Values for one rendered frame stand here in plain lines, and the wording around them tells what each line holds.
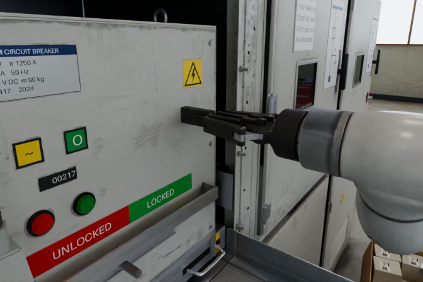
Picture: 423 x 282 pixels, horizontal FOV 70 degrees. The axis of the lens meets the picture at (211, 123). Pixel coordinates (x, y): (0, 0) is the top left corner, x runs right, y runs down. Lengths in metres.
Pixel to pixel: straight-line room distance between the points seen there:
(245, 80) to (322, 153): 0.32
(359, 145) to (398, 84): 7.98
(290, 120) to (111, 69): 0.26
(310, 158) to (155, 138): 0.26
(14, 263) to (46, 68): 0.21
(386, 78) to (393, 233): 7.92
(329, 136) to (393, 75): 7.97
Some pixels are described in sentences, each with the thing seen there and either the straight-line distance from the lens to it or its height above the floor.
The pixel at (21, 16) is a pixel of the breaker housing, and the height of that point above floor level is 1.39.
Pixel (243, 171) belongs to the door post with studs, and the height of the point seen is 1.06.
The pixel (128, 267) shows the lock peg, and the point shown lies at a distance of 0.55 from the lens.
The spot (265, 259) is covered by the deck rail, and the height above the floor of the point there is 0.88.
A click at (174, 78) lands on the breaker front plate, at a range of 0.55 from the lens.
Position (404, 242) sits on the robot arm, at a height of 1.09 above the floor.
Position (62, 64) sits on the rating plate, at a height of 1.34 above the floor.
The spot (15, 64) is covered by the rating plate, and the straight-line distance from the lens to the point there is 0.41.
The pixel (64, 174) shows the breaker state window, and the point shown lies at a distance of 0.45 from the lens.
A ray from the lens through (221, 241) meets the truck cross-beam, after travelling 0.80.
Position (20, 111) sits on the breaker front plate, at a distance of 0.41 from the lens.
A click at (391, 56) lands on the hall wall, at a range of 8.34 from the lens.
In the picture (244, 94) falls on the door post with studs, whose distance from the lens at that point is 0.68.
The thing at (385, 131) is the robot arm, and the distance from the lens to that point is 0.39.
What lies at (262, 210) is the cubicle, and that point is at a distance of 0.87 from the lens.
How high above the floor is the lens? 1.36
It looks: 15 degrees down
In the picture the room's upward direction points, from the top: straight up
